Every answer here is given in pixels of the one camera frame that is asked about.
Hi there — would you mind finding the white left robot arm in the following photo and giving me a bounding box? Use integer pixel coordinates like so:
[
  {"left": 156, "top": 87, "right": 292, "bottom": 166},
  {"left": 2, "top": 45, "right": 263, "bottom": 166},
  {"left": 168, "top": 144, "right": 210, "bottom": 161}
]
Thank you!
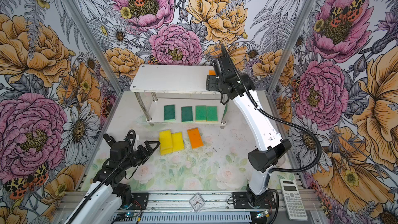
[{"left": 65, "top": 135, "right": 160, "bottom": 224}]

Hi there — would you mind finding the yellow sponge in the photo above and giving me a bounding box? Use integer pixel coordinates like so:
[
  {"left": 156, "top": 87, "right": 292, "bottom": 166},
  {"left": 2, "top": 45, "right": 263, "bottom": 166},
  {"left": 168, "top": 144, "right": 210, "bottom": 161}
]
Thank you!
[
  {"left": 160, "top": 148, "right": 173, "bottom": 156},
  {"left": 172, "top": 132, "right": 184, "bottom": 152},
  {"left": 159, "top": 130, "right": 173, "bottom": 150}
]

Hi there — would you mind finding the white two-tier metal shelf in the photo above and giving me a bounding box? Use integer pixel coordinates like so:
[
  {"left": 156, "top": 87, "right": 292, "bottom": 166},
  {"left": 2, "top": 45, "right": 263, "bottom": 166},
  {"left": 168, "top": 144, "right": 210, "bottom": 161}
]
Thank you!
[{"left": 130, "top": 64, "right": 228, "bottom": 129}]

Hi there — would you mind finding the light green sponge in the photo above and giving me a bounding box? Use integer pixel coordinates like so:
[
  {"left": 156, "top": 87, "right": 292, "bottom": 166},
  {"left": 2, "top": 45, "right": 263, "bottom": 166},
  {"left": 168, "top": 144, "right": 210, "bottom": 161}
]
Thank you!
[
  {"left": 206, "top": 106, "right": 218, "bottom": 122},
  {"left": 195, "top": 105, "right": 207, "bottom": 122}
]

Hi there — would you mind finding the white calculator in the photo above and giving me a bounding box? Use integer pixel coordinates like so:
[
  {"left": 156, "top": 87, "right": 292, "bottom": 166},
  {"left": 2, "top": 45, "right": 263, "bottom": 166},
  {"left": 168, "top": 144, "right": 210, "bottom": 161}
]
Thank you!
[{"left": 280, "top": 179, "right": 308, "bottom": 221}]

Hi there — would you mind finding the black corrugated right cable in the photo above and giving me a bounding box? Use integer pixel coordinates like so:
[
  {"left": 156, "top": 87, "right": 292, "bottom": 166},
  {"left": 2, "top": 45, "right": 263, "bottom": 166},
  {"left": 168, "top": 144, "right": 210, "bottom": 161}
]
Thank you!
[{"left": 220, "top": 43, "right": 323, "bottom": 174}]

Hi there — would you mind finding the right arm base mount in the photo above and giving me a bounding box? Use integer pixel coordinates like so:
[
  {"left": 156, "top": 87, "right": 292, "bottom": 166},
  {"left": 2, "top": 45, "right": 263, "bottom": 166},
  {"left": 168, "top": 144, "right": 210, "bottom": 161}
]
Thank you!
[{"left": 227, "top": 190, "right": 276, "bottom": 209}]

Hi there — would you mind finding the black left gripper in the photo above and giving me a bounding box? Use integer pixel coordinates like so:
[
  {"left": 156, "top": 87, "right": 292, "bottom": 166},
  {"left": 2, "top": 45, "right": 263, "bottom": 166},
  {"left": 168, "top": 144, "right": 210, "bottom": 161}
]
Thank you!
[{"left": 122, "top": 140, "right": 160, "bottom": 170}]

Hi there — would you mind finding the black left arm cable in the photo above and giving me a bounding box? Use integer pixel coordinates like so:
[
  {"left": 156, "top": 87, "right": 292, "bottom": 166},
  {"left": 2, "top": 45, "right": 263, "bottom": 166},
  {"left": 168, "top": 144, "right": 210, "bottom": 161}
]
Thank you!
[{"left": 65, "top": 129, "right": 137, "bottom": 224}]

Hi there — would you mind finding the yellow sponge right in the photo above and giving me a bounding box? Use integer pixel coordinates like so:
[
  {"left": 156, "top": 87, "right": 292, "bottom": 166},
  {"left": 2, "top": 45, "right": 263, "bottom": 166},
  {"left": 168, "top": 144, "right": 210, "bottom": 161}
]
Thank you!
[{"left": 172, "top": 132, "right": 184, "bottom": 152}]

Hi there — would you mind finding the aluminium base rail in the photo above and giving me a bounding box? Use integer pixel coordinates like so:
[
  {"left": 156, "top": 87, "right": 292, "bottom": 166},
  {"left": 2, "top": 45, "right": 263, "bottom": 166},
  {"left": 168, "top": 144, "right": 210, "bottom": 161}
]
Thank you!
[{"left": 55, "top": 189, "right": 321, "bottom": 224}]

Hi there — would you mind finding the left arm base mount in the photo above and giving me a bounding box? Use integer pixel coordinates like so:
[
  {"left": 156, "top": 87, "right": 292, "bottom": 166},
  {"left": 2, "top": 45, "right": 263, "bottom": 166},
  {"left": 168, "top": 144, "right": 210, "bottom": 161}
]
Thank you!
[{"left": 116, "top": 184, "right": 149, "bottom": 210}]

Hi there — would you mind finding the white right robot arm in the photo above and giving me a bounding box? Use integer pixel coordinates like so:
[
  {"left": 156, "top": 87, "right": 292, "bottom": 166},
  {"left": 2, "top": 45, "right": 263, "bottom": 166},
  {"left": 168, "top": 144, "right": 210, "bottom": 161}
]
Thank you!
[{"left": 206, "top": 57, "right": 291, "bottom": 206}]

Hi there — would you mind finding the small white clock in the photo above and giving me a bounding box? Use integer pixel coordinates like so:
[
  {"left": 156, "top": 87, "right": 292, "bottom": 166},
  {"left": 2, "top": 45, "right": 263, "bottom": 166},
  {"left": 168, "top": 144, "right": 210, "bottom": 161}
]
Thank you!
[{"left": 189, "top": 193, "right": 205, "bottom": 213}]

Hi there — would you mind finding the yellow sponge bottom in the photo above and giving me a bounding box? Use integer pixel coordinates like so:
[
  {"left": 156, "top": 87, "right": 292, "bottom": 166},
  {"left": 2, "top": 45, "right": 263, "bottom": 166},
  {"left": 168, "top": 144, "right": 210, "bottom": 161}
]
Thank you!
[{"left": 160, "top": 148, "right": 173, "bottom": 156}]

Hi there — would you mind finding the yellow sponge top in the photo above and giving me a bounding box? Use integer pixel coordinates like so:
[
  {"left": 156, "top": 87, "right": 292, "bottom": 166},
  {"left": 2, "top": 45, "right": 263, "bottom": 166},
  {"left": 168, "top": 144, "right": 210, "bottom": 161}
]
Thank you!
[{"left": 159, "top": 130, "right": 173, "bottom": 150}]

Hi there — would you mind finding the dark green scouring sponge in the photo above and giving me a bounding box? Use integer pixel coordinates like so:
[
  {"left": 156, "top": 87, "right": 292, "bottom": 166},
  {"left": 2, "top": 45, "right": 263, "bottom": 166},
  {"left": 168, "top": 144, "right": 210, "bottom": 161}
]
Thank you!
[{"left": 181, "top": 106, "right": 193, "bottom": 122}]

